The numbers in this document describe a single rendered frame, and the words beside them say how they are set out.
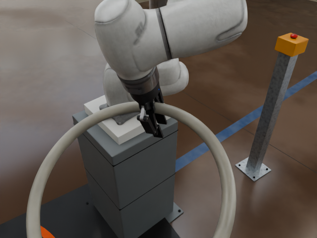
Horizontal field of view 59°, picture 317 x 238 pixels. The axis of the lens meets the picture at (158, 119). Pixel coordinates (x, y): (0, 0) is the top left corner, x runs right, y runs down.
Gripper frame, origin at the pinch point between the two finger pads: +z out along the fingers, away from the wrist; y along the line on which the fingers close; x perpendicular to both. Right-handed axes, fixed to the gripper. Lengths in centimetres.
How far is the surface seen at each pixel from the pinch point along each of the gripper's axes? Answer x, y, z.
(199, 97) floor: -25, -136, 179
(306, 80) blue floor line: 90, -199, 216
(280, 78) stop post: 43, -79, 71
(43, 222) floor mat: -95, 27, 103
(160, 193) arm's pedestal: -19, -3, 92
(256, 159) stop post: 37, -53, 135
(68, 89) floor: -168, -115, 155
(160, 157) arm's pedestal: -16, -15, 64
